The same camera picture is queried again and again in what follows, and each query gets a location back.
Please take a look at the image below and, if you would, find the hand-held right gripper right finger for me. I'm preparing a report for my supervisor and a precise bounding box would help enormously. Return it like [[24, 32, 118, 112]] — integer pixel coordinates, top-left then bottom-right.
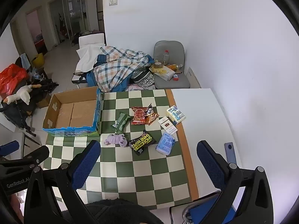
[[197, 140, 274, 224]]

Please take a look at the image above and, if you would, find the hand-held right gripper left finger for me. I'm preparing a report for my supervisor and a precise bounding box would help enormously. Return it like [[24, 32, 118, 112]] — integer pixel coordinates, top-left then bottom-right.
[[24, 140, 101, 224]]

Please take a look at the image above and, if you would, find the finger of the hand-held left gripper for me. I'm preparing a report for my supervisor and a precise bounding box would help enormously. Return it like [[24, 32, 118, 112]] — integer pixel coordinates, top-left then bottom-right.
[[0, 145, 50, 169], [0, 141, 19, 156]]

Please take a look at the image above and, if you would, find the purple cloth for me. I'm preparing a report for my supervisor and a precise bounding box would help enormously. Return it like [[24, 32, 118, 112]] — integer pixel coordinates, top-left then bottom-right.
[[104, 133, 128, 148]]

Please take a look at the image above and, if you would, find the cardboard box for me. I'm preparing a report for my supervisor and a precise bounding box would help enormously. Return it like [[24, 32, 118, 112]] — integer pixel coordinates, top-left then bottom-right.
[[42, 86, 102, 137]]

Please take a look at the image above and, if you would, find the white cigarette box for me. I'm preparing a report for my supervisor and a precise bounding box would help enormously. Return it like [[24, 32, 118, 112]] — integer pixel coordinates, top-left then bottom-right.
[[159, 116, 178, 136]]

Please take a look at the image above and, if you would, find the green packet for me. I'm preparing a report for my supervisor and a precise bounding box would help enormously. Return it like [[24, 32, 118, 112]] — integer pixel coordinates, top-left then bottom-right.
[[111, 112, 131, 134]]

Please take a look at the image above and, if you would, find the white and blue tissue pack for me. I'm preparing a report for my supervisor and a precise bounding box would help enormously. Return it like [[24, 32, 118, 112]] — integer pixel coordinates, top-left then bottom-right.
[[166, 105, 186, 125]]

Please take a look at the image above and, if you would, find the black wipes packet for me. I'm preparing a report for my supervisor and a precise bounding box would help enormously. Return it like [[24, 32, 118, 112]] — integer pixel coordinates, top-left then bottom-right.
[[128, 130, 156, 156]]

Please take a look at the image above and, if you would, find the red snack packet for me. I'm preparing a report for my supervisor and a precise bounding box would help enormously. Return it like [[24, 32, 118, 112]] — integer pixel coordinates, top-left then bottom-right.
[[131, 107, 149, 125]]

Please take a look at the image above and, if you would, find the orange panda snack packet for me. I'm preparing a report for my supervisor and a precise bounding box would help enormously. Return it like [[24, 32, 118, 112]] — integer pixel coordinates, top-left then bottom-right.
[[145, 103, 159, 125]]

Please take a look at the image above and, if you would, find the grey phone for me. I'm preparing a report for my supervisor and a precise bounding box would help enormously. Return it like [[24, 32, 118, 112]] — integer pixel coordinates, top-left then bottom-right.
[[224, 142, 237, 164]]

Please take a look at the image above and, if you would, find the black stroller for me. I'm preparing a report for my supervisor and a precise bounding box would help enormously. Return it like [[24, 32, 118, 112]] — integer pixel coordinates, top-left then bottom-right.
[[0, 79, 59, 145]]

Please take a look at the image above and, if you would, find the blue bag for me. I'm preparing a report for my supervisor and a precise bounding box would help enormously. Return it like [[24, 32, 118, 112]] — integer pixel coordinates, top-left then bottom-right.
[[187, 195, 236, 224]]

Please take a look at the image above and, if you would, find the green checkered tablecloth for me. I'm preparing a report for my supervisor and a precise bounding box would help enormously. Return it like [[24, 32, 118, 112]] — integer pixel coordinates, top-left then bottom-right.
[[43, 89, 199, 210]]

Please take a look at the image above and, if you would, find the white goose plush toy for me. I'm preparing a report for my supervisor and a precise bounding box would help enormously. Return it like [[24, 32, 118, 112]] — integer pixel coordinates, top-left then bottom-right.
[[3, 84, 40, 105]]

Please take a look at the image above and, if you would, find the dark fleece clothing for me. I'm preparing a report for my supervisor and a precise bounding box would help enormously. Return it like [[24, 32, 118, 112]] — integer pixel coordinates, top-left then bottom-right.
[[63, 198, 164, 224]]

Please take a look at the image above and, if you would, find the red plastic bag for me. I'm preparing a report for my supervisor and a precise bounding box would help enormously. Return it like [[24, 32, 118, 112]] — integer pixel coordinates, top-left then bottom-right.
[[0, 64, 30, 94]]

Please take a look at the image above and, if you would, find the light blue cloth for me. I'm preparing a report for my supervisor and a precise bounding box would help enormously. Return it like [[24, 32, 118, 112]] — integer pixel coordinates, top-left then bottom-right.
[[20, 54, 32, 69]]

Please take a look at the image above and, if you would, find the grey cushioned chair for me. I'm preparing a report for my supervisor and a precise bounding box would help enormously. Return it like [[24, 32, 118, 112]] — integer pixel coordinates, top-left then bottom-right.
[[153, 40, 191, 89]]

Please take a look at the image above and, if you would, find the yellow bucket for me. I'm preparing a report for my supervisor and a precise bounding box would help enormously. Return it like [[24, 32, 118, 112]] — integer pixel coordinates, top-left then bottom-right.
[[32, 53, 45, 67]]

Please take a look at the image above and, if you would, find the pink cloth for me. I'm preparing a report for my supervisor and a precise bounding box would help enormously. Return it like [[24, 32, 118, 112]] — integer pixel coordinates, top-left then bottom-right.
[[127, 84, 155, 91]]

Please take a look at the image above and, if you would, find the plaid blanket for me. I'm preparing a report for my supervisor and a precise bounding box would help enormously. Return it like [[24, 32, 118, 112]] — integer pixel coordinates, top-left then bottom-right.
[[93, 46, 155, 92]]

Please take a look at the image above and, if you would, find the yellow packet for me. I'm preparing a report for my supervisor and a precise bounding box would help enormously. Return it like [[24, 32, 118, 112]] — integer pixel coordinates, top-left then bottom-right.
[[149, 65, 175, 82]]

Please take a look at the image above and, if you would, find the white cloth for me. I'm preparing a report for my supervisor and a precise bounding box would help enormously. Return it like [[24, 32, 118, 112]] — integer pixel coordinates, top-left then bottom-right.
[[75, 44, 108, 73]]

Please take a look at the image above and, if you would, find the white chair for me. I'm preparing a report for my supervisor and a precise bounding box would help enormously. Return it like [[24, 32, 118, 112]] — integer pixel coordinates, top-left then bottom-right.
[[79, 33, 106, 49]]

